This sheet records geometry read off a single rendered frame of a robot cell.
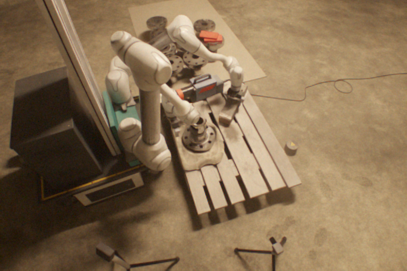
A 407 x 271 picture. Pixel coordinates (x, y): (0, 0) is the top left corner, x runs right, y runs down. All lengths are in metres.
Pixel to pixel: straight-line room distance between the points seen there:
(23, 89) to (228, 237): 1.66
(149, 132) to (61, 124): 0.48
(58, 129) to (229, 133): 1.29
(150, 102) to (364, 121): 2.20
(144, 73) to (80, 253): 1.43
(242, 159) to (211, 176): 0.29
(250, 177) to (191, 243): 0.62
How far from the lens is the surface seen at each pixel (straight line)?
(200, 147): 2.05
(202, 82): 2.31
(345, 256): 2.14
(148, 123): 1.30
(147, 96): 1.19
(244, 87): 2.40
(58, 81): 1.79
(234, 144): 2.09
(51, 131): 1.51
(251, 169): 1.99
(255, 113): 2.28
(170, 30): 1.89
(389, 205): 2.47
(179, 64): 2.60
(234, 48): 3.23
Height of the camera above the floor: 1.88
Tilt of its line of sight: 51 degrees down
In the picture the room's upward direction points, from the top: straight up
